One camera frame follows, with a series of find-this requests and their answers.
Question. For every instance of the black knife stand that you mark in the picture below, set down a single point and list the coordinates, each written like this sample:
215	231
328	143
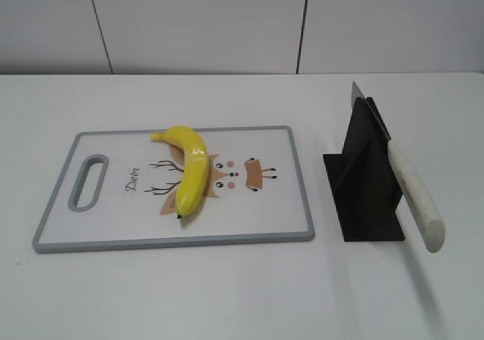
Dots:
364	187

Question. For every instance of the white deer-print cutting board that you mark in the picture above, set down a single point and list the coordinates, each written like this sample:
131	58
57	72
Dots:
117	191

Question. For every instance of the yellow plastic banana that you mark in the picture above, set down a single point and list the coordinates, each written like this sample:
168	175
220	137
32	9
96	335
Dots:
195	169

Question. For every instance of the white-handled cleaver knife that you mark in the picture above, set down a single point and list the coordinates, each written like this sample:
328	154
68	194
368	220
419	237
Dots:
423	208

